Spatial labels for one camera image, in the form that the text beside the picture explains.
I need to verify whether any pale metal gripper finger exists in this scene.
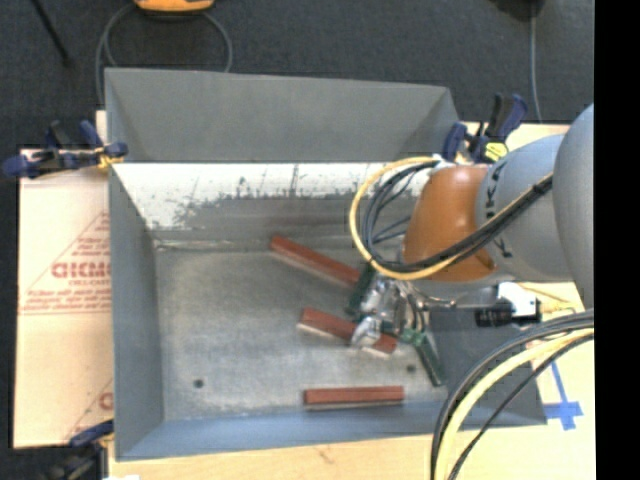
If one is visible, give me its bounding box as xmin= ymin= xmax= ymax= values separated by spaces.
xmin=360 ymin=287 xmax=386 ymax=317
xmin=350 ymin=316 xmax=384 ymax=348

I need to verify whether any red-brown flat block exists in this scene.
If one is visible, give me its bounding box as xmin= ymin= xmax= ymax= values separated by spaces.
xmin=268 ymin=234 xmax=362 ymax=289
xmin=296 ymin=307 xmax=399 ymax=359
xmin=302 ymin=385 xmax=406 ymax=412

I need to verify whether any black cylinder on white bracket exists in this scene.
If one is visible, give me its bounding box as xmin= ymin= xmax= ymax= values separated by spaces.
xmin=417 ymin=281 xmax=542 ymax=328

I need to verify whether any dark green flat block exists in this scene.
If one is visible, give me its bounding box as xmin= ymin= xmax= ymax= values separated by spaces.
xmin=413 ymin=331 xmax=447 ymax=388
xmin=346 ymin=265 xmax=377 ymax=318

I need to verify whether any grey metal bin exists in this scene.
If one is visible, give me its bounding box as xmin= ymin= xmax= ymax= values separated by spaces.
xmin=103 ymin=67 xmax=549 ymax=462

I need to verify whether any brown cardboard board, red print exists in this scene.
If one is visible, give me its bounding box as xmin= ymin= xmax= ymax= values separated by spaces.
xmin=12 ymin=147 xmax=115 ymax=449

